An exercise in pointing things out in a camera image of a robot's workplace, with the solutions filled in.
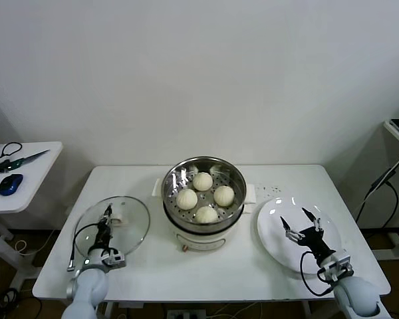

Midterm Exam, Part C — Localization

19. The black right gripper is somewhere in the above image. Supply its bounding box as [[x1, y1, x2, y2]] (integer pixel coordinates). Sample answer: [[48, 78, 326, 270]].
[[279, 207, 336, 262]]

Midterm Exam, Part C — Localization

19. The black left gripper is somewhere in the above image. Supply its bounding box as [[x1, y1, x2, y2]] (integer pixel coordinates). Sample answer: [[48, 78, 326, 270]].
[[94, 204, 114, 250]]

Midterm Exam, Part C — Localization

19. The glass pot lid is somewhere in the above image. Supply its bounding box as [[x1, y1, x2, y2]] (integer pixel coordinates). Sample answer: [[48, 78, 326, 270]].
[[74, 195, 152, 263]]

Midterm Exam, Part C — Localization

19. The white steamed baozi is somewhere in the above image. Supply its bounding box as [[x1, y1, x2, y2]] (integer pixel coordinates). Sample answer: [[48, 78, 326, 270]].
[[194, 205, 219, 225], [213, 185, 235, 207], [192, 171, 214, 192], [176, 189, 199, 211]]

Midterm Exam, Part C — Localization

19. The stainless steel steamer basket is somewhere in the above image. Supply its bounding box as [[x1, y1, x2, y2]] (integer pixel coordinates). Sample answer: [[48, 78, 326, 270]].
[[152, 156, 257, 233]]

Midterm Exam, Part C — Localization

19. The white round plate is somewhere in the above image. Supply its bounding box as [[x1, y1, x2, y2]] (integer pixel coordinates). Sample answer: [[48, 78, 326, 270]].
[[256, 197, 342, 275]]

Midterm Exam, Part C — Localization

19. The white side table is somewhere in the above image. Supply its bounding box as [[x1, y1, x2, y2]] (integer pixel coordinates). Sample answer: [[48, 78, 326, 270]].
[[0, 142, 65, 290]]

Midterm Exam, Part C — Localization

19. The blue computer mouse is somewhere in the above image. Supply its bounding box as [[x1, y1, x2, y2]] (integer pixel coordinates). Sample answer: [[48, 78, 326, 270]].
[[0, 173, 24, 197]]

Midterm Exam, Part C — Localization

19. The white power strip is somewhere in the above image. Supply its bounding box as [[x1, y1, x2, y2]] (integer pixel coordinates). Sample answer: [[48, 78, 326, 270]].
[[166, 308, 207, 319]]

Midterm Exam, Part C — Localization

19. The white equipment stand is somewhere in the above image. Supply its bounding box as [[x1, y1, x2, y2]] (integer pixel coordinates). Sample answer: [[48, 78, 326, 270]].
[[384, 119, 399, 150]]

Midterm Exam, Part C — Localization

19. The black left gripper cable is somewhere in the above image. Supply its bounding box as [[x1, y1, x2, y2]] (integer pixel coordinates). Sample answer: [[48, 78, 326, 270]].
[[66, 224, 100, 272]]

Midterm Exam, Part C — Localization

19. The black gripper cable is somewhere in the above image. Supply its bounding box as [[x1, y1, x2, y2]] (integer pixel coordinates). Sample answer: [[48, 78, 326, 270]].
[[66, 224, 100, 272], [300, 251, 335, 296]]

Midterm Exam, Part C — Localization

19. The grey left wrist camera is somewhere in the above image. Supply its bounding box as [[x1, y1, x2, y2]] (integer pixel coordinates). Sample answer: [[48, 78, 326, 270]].
[[101, 248, 127, 268]]

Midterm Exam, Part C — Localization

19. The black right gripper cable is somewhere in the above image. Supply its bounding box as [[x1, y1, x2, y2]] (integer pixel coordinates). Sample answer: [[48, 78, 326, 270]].
[[300, 251, 335, 296]]

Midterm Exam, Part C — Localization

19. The thin white floor cable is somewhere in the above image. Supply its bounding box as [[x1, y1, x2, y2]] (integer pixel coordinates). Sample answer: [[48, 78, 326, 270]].
[[215, 302, 263, 319], [14, 229, 56, 257]]

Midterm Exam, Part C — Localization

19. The black cable with adapter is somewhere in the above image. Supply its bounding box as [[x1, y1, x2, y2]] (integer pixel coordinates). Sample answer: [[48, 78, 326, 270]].
[[354, 168, 399, 230]]

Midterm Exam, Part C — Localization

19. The black looped cable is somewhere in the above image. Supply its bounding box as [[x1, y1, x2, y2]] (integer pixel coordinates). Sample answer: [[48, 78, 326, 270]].
[[0, 142, 24, 163]]

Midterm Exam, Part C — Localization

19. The black floor cable bundle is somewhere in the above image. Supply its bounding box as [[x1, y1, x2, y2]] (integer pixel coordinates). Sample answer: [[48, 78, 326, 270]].
[[0, 287, 21, 319]]

